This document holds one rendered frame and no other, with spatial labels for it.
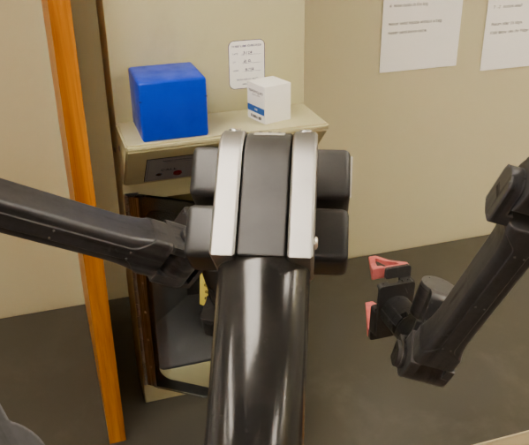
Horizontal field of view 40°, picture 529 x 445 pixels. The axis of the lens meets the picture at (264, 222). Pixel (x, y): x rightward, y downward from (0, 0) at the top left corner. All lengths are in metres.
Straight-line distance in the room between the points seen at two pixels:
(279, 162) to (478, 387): 1.21
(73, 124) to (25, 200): 0.23
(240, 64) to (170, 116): 0.18
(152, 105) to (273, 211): 0.73
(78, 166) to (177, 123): 0.16
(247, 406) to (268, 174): 0.11
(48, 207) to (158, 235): 0.15
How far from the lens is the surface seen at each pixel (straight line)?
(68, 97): 1.07
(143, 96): 1.06
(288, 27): 1.21
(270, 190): 0.36
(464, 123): 1.96
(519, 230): 0.85
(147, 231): 0.95
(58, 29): 1.05
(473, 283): 0.93
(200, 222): 0.41
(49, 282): 1.78
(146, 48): 1.16
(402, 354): 1.10
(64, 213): 0.90
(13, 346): 1.69
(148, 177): 1.17
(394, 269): 1.22
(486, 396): 1.51
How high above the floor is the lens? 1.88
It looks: 27 degrees down
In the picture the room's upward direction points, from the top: 1 degrees counter-clockwise
